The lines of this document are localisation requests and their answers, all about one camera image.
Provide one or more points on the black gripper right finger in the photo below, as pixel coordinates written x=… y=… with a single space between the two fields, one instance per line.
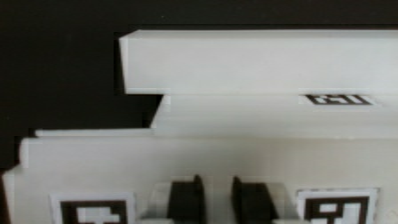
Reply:
x=253 y=205

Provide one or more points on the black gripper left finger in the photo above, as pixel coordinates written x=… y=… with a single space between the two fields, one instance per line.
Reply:
x=187 y=203

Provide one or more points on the white cabinet door panel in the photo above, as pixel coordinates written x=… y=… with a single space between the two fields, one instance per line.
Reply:
x=122 y=164

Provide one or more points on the white cabinet body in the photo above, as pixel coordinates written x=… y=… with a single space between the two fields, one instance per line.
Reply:
x=267 y=83

